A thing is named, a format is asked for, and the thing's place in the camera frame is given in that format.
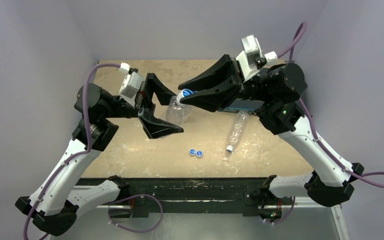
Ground blue white bottle cap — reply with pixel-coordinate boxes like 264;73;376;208
195;150;203;158

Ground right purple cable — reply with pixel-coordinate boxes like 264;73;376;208
276;21;384;190

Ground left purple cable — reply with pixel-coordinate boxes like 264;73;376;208
22;62;123;240

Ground dark network switch box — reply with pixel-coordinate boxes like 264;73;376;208
221;99;264;113

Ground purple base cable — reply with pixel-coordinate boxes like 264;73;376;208
107;193;164;233

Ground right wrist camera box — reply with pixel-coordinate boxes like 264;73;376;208
235;34;278;83

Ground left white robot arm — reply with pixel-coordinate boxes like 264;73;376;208
15;73;183;236

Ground clear bottle white cap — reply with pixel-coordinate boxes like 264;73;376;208
159;88;195;126

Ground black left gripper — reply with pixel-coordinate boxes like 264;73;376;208
101;73;187;136

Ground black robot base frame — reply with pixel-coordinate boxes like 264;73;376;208
103;177;292;218

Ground clear bottle blue cap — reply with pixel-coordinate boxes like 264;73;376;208
226;110;250;153

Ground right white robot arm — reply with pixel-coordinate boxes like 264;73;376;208
178;54;364;207

